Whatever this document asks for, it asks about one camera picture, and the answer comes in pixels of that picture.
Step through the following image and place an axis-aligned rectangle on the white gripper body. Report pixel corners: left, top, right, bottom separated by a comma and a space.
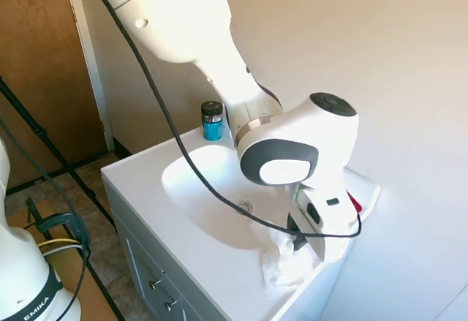
291, 187, 363, 263

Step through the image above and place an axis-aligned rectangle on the white tissue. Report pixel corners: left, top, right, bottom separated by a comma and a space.
251, 221, 331, 290

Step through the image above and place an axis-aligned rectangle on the white vanity sink top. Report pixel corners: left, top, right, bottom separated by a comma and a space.
100, 125, 382, 321

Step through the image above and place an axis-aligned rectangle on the teal jar with black lid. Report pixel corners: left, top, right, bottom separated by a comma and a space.
200, 100, 225, 142

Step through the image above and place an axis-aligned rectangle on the grey vanity cabinet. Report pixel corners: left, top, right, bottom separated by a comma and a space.
103, 178, 273, 321

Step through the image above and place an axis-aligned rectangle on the black baseboard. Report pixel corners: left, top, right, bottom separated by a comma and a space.
110, 135, 135, 160

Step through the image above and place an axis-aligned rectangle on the black C-clamp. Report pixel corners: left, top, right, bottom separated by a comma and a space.
24, 197, 92, 253

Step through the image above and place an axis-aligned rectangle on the brown wooden door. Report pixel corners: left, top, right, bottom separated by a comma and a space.
0, 0, 107, 187

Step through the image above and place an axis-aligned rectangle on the wrist camera with red mount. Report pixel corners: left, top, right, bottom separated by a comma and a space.
346, 190, 364, 217

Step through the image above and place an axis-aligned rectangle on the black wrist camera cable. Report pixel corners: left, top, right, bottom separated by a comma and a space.
0, 0, 364, 241

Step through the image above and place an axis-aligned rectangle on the yellow cable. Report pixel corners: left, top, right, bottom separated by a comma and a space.
37, 238, 80, 255

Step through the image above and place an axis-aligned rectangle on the white door frame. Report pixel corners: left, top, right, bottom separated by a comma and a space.
63, 0, 117, 153

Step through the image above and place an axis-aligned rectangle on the black camera tripod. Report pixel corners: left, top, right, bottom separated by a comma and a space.
0, 75, 118, 229

